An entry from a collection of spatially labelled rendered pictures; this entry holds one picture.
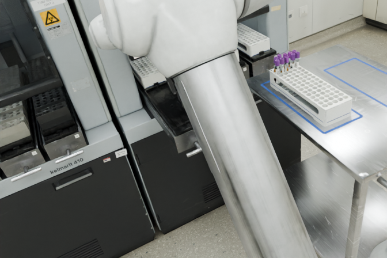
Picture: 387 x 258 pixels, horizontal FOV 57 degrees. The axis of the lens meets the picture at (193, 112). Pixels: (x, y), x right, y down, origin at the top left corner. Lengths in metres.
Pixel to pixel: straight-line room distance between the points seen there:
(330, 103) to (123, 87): 0.75
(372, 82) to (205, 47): 0.94
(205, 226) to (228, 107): 1.47
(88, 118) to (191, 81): 0.97
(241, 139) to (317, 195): 1.18
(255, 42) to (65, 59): 0.75
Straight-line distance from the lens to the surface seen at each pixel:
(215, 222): 1.94
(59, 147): 1.38
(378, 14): 3.64
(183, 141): 1.20
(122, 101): 1.44
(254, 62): 1.52
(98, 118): 1.45
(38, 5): 1.27
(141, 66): 1.53
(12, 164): 1.40
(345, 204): 1.65
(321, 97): 1.16
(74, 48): 1.32
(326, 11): 3.43
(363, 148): 1.08
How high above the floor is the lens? 1.53
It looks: 35 degrees down
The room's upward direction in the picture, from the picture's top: 12 degrees counter-clockwise
